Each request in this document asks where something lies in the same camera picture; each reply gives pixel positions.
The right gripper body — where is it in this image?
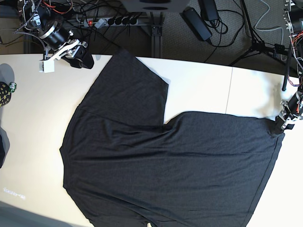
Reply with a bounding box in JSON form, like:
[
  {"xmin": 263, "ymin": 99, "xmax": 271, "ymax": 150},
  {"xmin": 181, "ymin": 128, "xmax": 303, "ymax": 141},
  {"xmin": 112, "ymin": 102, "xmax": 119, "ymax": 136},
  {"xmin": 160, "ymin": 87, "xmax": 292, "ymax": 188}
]
[{"xmin": 45, "ymin": 39, "xmax": 88, "ymax": 61}]

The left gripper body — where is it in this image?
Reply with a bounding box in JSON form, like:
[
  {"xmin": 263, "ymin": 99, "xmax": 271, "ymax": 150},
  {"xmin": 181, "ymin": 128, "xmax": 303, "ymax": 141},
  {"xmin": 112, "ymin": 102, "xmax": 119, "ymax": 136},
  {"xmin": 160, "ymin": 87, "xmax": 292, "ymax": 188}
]
[{"xmin": 278, "ymin": 100, "xmax": 303, "ymax": 130}]

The dark grey T-shirt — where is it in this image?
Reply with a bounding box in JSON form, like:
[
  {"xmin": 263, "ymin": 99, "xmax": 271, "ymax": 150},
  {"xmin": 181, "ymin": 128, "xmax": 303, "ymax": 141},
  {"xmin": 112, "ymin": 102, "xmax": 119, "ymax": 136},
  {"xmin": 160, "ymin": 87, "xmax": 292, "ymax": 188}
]
[{"xmin": 60, "ymin": 50, "xmax": 284, "ymax": 227}]

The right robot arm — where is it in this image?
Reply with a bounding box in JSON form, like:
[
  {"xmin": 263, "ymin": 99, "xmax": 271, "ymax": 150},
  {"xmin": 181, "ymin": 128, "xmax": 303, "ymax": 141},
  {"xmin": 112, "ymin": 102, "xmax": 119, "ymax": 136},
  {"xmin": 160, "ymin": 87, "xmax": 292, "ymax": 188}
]
[{"xmin": 14, "ymin": 0, "xmax": 94, "ymax": 73}]

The white power strip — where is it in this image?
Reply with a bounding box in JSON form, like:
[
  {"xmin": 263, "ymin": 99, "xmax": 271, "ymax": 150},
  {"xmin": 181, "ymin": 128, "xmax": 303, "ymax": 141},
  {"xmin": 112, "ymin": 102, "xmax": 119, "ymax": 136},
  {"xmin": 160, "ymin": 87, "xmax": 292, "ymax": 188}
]
[{"xmin": 76, "ymin": 16, "xmax": 139, "ymax": 29}]

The black tripod stand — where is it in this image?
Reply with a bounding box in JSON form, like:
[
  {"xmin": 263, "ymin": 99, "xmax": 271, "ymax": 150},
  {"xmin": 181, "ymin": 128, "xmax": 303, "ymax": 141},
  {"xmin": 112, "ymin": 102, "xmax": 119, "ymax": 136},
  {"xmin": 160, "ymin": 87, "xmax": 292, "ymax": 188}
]
[{"xmin": 229, "ymin": 0, "xmax": 291, "ymax": 66}]

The grey monitor base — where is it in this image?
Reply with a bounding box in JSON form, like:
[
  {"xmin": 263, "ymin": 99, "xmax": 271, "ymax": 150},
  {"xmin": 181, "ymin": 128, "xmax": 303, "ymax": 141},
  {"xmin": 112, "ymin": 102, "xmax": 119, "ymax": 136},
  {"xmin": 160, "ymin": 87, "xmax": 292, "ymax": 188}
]
[{"xmin": 120, "ymin": 0, "xmax": 190, "ymax": 12}]

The black patterned cup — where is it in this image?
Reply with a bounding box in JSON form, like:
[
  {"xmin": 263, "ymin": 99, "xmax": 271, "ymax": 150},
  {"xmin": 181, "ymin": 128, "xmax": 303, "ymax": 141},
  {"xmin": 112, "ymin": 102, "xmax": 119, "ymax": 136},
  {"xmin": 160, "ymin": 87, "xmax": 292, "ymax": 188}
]
[{"xmin": 0, "ymin": 82, "xmax": 11, "ymax": 107}]

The black power adapter brick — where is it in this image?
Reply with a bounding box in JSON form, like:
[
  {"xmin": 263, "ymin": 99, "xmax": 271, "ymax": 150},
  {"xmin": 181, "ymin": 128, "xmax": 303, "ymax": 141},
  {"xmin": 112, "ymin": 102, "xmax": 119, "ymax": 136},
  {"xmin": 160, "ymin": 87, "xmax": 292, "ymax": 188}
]
[{"xmin": 180, "ymin": 7, "xmax": 212, "ymax": 42}]

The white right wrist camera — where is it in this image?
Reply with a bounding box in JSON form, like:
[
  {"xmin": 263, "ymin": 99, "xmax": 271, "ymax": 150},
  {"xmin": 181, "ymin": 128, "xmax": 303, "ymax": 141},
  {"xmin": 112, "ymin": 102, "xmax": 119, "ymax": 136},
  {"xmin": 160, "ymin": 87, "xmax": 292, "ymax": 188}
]
[{"xmin": 39, "ymin": 60, "xmax": 55, "ymax": 73}]

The aluminium frame post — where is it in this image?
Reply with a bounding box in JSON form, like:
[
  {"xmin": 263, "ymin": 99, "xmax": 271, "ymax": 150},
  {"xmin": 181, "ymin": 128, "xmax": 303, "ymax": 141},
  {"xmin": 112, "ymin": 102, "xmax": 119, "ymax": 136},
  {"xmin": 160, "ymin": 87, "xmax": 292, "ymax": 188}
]
[{"xmin": 147, "ymin": 11, "xmax": 165, "ymax": 58}]

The grey white cable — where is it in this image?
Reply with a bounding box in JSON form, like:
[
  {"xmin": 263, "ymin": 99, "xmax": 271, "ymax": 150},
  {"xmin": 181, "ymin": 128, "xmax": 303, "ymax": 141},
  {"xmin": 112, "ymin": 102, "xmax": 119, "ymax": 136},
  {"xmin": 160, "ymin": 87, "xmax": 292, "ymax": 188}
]
[{"xmin": 240, "ymin": 0, "xmax": 291, "ymax": 62}]

